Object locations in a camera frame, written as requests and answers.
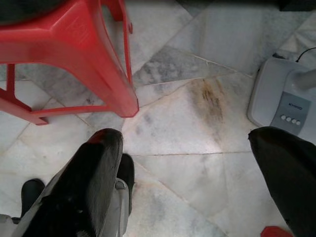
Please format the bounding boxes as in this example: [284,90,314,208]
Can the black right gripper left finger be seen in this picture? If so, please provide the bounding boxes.
[14,128,124,237]

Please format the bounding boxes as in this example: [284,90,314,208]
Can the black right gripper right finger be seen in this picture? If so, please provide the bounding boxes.
[248,126,316,237]

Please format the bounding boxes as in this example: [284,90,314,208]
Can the black robot left foot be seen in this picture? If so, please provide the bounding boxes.
[21,179,45,219]

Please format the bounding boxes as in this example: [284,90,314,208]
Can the black robot foot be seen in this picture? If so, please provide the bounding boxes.
[108,153,136,237]
[21,179,45,219]

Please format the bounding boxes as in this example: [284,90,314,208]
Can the black robot right foot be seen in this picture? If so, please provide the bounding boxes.
[108,153,136,237]

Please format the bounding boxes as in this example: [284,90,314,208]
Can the grey standing fan base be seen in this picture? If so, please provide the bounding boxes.
[246,57,316,145]

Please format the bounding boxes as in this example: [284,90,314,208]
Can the red plastic stool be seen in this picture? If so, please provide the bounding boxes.
[0,0,140,126]

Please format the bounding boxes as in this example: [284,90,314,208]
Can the black fan cable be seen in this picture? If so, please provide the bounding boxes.
[295,46,316,63]

